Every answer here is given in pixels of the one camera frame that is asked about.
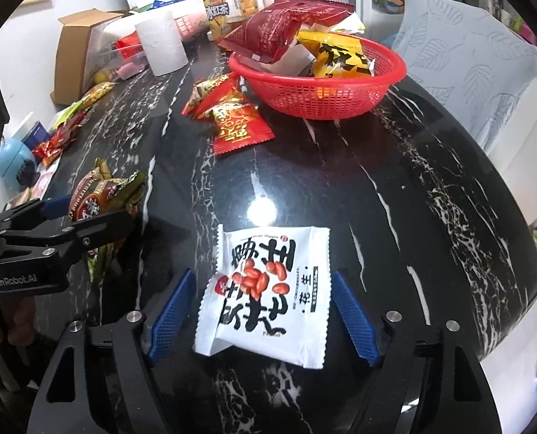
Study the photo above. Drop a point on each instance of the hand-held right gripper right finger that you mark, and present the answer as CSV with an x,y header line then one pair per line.
x,y
354,316

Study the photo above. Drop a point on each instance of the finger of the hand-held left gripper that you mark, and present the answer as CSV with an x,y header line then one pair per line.
x,y
101,230
56,205

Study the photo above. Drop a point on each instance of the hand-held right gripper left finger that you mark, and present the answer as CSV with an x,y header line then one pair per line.
x,y
173,316

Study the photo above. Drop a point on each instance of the green gold snack packet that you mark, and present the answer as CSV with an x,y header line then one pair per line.
x,y
96,190

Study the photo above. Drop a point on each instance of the white peanut snack packet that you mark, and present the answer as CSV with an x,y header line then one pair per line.
x,y
268,244
291,61

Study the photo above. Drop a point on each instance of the red plastic mesh basket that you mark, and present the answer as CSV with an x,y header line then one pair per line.
x,y
322,95

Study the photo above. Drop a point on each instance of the dark red snack packet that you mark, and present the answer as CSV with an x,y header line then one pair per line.
x,y
322,9
268,31

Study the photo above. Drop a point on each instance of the clear plastic bag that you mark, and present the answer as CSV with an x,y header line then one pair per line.
x,y
350,22

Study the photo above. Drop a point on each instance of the person's left hand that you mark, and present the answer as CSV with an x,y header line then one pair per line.
x,y
17,318

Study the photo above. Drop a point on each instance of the light blue round device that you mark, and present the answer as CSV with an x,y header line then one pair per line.
x,y
17,162

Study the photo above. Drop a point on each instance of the red chili snack packet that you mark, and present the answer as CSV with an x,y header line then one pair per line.
x,y
58,142

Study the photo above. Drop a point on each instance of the green label snack packet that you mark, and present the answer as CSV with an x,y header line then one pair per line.
x,y
69,115

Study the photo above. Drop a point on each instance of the yellow orange snack packet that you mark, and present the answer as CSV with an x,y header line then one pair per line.
x,y
97,92

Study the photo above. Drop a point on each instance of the yellow round fruit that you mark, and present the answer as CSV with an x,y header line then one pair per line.
x,y
102,77

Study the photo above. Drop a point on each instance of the brown cardboard box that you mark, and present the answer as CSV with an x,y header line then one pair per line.
x,y
69,63

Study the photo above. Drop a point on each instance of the small pink packet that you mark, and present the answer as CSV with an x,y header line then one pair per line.
x,y
129,71

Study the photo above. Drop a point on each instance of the clear plastic container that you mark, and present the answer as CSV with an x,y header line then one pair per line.
x,y
105,49

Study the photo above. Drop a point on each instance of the orange red peanut packet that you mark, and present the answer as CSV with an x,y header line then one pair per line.
x,y
205,95

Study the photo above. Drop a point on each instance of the bright red snack packet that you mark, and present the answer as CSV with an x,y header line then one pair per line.
x,y
239,126

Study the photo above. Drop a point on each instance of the red packet in clear container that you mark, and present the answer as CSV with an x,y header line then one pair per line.
x,y
128,47

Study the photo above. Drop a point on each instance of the white paper towel roll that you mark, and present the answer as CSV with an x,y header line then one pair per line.
x,y
162,43

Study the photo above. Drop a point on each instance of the pink white pack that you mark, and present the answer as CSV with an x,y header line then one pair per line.
x,y
189,25

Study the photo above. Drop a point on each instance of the light blue chair cushion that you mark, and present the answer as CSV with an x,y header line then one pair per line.
x,y
467,63

